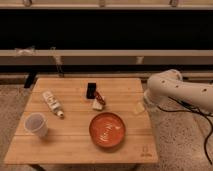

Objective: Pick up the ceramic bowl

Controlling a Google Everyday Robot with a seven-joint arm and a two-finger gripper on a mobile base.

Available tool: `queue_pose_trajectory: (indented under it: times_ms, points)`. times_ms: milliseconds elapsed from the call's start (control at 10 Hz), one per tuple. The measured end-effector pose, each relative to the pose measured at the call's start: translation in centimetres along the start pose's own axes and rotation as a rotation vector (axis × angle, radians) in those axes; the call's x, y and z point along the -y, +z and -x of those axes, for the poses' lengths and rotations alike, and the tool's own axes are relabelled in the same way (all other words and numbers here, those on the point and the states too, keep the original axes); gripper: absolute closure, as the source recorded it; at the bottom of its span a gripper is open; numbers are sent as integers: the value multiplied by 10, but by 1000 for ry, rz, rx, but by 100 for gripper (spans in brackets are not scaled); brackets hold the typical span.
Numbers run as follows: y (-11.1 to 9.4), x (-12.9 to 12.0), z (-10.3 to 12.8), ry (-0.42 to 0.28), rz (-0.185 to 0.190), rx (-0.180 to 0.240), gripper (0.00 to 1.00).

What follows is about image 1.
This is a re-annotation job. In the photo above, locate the wooden table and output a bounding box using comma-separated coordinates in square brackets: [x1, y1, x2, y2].
[4, 78, 158, 164]

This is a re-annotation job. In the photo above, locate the black cable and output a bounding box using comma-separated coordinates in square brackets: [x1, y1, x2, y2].
[156, 96, 213, 166]

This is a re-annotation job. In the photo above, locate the black rectangular block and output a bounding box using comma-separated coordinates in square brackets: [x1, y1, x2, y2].
[86, 83, 96, 99]

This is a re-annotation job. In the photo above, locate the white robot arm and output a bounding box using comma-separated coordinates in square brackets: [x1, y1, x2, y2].
[133, 69, 213, 114]

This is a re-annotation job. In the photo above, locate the translucent plastic cup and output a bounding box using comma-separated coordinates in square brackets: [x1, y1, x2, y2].
[24, 113, 48, 138]

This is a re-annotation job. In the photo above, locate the red and white wrapped snack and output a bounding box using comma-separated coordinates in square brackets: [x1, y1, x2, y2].
[92, 92, 106, 111]

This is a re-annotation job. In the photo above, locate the white horizontal rail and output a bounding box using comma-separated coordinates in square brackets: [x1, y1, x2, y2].
[0, 49, 213, 66]

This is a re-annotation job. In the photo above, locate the white squeeze tube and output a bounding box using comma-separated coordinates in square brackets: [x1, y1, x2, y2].
[42, 91, 64, 118]

